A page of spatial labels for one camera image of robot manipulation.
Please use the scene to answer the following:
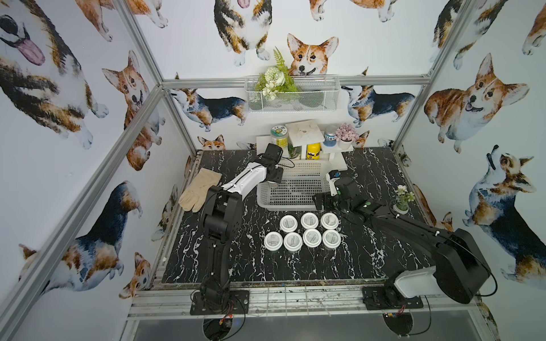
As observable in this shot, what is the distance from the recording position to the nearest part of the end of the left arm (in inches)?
28.9

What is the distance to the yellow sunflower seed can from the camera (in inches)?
38.4

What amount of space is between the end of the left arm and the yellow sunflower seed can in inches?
5.5
